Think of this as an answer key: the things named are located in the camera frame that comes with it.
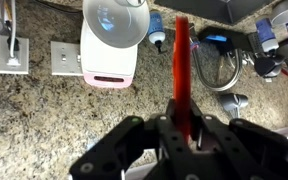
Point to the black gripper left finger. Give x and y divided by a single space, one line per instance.
113 155

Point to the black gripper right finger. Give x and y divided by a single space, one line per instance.
250 151

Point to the stainless steel faucet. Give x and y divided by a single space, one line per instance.
215 71

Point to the white pink cutting board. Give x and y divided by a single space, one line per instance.
105 66

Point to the black sponge tray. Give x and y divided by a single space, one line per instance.
235 40

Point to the blue sponge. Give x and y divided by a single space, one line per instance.
216 38

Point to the blue soap dispenser bottle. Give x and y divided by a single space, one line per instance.
156 33

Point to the stainless steel sink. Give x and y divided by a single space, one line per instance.
228 12

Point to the white light switch plate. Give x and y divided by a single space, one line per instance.
65 59

